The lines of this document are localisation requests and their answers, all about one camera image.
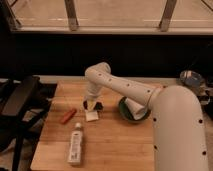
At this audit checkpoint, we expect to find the black eraser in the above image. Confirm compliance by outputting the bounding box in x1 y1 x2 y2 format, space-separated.
83 101 103 111

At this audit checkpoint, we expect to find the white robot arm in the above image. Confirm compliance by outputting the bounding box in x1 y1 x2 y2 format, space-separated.
85 62 209 171

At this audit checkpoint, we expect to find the white sponge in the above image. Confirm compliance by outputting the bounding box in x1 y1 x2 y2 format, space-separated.
85 111 99 122

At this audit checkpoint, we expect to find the green bowl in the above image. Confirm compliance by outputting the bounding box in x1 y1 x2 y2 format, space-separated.
118 97 151 124

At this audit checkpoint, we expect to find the white paper cup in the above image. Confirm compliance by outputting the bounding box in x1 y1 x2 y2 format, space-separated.
125 98 148 120

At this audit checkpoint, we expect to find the white tube with cap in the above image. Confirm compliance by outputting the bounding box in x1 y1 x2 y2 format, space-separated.
68 123 83 166

